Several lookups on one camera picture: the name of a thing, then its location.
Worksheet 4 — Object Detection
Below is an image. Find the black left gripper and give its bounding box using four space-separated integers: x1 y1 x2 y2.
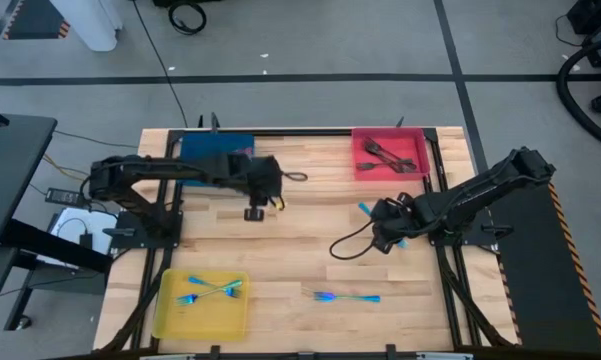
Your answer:
239 155 284 222

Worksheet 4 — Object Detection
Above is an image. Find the iridescent rainbow metal fork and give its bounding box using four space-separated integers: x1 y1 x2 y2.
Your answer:
301 287 382 305
357 201 411 250
186 275 242 300
174 279 245 307

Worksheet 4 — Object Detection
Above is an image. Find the black metal fork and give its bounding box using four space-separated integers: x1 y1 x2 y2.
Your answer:
362 137 417 171
372 142 415 175
355 158 419 172

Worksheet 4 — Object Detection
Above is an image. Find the blue plastic bin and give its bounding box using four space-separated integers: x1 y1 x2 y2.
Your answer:
178 131 257 189

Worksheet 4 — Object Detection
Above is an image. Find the pink translucent plastic bin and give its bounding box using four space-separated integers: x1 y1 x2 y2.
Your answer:
350 126 431 182

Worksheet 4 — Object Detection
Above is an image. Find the yellow translucent plastic bin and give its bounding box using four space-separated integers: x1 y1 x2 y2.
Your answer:
151 268 251 343

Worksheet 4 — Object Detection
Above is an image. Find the black hazard-striped floor mat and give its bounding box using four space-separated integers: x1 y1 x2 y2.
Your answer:
1 0 72 41
488 180 601 354

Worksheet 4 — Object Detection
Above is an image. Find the white box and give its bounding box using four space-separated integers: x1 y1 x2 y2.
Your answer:
35 206 120 270

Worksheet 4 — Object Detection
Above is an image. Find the black power adapter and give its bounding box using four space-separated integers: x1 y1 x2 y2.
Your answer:
43 186 87 208

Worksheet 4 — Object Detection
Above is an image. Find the black desk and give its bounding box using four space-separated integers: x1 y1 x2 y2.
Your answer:
0 113 114 334

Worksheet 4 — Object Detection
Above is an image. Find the black floor equipment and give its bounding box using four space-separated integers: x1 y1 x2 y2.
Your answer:
554 0 601 69

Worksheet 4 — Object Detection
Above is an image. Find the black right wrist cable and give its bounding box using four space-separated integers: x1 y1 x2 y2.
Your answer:
328 219 377 262

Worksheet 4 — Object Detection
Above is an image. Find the black aluminium table frame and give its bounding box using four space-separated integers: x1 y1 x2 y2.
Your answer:
93 127 519 360

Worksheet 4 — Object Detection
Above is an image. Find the white bracket strip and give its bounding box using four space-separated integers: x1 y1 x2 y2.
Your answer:
416 352 475 360
138 352 197 360

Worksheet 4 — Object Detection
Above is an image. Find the black hanging cable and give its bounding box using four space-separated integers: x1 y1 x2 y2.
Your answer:
131 0 190 129

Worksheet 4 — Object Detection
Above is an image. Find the black coiled floor cable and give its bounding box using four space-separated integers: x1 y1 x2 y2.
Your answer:
167 1 208 37

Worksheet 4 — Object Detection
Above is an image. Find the thick black hose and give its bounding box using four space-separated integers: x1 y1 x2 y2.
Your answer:
554 35 601 154

